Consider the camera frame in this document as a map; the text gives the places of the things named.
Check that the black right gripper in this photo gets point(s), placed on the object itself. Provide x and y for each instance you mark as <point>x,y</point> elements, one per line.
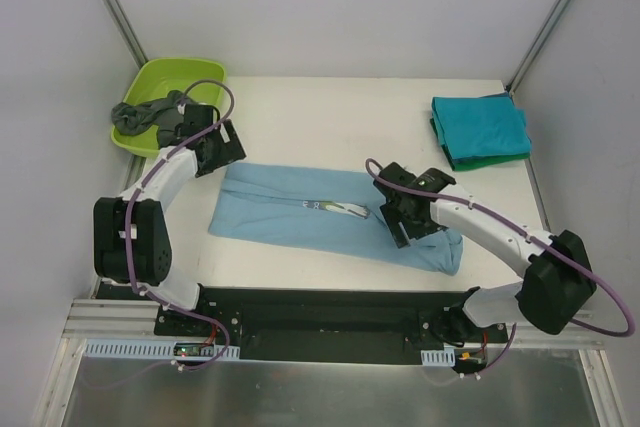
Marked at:
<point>398,225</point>

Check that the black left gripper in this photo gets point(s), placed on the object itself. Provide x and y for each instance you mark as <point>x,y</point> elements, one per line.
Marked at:
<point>228,142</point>

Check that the light blue t shirt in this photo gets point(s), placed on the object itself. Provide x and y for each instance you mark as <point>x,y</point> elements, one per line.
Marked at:
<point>324,210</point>

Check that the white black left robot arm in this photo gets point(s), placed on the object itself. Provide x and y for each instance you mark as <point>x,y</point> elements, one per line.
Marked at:
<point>131,243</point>

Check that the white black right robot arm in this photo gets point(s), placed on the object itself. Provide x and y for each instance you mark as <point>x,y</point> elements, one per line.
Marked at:
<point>549,291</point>

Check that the grey crumpled t shirt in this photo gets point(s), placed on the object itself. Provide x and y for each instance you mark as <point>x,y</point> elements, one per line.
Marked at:
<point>133,120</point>

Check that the lime green plastic basin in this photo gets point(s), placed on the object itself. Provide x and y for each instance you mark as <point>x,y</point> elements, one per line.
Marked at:
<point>155,80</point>

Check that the green folded t shirt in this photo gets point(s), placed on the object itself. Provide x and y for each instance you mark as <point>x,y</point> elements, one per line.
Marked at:
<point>474,163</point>

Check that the teal folded t shirt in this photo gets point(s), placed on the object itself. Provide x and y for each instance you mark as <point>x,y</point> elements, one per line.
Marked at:
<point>480,127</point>

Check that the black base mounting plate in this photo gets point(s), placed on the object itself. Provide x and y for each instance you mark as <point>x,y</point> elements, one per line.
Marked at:
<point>334,326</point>

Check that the dark blue folded t shirt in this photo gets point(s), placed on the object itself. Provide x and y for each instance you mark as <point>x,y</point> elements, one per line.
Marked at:
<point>498,95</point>

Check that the right white slotted cable duct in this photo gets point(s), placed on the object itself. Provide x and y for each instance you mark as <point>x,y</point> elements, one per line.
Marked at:
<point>445,357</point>

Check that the white slotted cable duct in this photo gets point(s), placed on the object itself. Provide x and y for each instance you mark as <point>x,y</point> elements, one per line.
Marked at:
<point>158,350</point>
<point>445,357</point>

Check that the front aluminium rail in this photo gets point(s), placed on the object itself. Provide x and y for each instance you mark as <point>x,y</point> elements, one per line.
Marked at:
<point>114,319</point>

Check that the left aluminium frame post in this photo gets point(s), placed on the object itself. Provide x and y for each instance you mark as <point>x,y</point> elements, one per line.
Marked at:
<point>126,30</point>

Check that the aluminium frame post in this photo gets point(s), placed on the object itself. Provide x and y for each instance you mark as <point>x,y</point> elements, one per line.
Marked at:
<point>126,30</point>
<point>551,22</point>

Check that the left white slotted cable duct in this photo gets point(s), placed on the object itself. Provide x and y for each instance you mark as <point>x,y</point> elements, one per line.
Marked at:
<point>158,350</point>

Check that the right aluminium frame post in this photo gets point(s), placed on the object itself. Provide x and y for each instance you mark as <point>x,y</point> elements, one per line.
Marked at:
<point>551,22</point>

